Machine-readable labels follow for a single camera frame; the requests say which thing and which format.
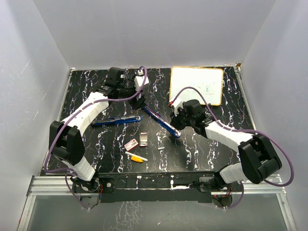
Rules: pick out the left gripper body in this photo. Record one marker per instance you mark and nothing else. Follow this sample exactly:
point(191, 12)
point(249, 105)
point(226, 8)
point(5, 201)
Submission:
point(126, 91)

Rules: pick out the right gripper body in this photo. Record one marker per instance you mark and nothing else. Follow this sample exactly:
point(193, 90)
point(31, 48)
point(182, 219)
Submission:
point(182, 120)

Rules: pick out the staple tray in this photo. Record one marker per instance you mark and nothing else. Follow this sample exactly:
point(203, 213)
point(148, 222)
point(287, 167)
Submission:
point(143, 139)

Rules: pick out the red white staple box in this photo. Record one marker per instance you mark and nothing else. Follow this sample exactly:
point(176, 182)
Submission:
point(131, 144)

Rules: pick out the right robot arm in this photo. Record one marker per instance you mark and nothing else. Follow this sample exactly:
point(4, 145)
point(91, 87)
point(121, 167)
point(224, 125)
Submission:
point(258, 158)

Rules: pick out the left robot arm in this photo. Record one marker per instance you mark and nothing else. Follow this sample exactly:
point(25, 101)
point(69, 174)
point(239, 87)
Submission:
point(65, 138)

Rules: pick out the white marker pen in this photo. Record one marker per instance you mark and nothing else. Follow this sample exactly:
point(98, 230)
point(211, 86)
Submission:
point(136, 156)

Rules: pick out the yellow marker cap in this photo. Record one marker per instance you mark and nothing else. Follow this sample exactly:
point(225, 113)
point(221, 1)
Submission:
point(136, 159)

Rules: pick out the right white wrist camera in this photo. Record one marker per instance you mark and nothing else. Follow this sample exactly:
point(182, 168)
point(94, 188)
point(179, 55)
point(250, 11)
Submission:
point(175, 104)

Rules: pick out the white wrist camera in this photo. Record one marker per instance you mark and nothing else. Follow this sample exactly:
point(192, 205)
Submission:
point(140, 80)
point(175, 104)

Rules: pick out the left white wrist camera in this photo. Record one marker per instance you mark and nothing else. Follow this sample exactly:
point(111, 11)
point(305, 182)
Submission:
point(140, 80)

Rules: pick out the small whiteboard orange frame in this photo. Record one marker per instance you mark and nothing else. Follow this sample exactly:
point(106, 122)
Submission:
point(208, 81)

